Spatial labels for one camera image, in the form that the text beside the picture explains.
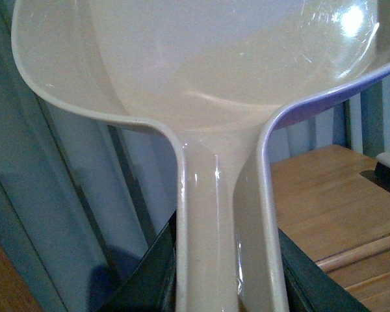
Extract beige plastic dustpan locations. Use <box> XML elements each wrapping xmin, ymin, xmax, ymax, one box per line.
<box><xmin>12</xmin><ymin>1</ymin><xmax>390</xmax><ymax>311</ymax></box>

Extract wooden nightstand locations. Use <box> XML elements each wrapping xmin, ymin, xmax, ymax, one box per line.
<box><xmin>271</xmin><ymin>145</ymin><xmax>390</xmax><ymax>311</ymax></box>

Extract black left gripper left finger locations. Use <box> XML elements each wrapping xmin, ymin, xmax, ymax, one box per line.
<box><xmin>112</xmin><ymin>213</ymin><xmax>176</xmax><ymax>311</ymax></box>

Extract grey curtain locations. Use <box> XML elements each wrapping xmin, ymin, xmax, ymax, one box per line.
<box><xmin>0</xmin><ymin>0</ymin><xmax>390</xmax><ymax>312</ymax></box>

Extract beige handled brush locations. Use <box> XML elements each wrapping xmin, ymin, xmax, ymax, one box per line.
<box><xmin>360</xmin><ymin>152</ymin><xmax>390</xmax><ymax>193</ymax></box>

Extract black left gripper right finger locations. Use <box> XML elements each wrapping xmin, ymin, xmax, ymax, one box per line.
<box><xmin>279</xmin><ymin>230</ymin><xmax>369</xmax><ymax>312</ymax></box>

